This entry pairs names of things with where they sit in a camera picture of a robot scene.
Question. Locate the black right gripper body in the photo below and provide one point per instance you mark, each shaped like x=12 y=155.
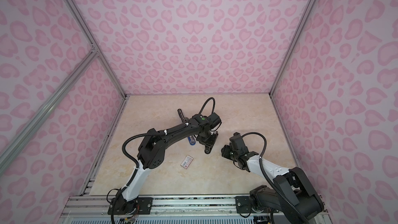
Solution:
x=229 y=153

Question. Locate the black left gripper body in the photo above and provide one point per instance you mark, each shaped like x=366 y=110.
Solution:
x=209 y=140

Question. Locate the red white staple box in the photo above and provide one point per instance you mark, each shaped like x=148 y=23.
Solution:
x=186 y=162

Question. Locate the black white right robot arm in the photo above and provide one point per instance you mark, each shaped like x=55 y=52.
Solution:
x=290 y=190

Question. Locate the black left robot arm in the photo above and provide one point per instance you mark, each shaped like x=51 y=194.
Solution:
x=151 y=154

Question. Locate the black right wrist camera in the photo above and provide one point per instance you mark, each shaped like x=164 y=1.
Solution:
x=237 y=144

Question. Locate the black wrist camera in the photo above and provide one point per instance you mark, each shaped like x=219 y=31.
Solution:
x=214 y=121
x=237 y=144

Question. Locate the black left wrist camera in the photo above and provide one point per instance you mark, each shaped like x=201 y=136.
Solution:
x=214 y=121

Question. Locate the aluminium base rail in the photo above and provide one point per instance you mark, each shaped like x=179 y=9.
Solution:
x=167 y=209

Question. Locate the aluminium diagonal frame bar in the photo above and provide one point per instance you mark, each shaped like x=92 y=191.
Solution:
x=20 y=141

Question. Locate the aluminium frame corner post right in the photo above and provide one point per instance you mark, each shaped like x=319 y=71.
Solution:
x=299 y=30

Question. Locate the aluminium frame corner post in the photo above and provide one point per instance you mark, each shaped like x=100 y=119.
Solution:
x=84 y=27
x=299 y=30

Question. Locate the aluminium frame corner post left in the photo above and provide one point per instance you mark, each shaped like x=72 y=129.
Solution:
x=84 y=27

